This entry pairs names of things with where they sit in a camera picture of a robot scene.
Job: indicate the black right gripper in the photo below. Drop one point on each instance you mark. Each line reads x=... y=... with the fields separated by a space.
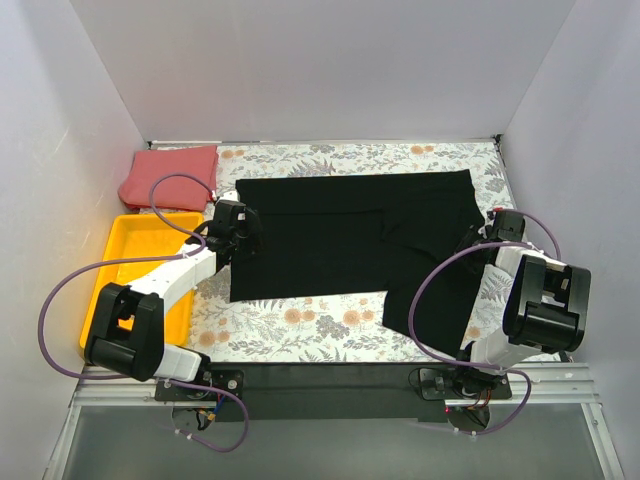
x=476 y=242

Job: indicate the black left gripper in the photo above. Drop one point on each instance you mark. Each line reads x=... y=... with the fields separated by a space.
x=250 y=232

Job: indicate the black t shirt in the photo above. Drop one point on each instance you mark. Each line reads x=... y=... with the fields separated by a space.
x=354 y=234

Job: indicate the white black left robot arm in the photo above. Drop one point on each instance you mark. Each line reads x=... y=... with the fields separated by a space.
x=126 y=334

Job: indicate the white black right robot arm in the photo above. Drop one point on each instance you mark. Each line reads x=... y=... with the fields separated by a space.
x=546 y=310

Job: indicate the yellow plastic tray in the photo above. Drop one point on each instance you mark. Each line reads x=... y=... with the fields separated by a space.
x=135 y=236

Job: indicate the floral table mat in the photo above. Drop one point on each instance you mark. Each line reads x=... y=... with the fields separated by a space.
x=346 y=327

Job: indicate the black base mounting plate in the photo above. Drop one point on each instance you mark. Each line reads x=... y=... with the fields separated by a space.
x=320 y=391

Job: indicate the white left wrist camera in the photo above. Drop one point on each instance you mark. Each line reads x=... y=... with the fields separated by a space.
x=231 y=195

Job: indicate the aluminium frame rail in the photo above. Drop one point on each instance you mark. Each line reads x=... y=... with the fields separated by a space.
x=124 y=392

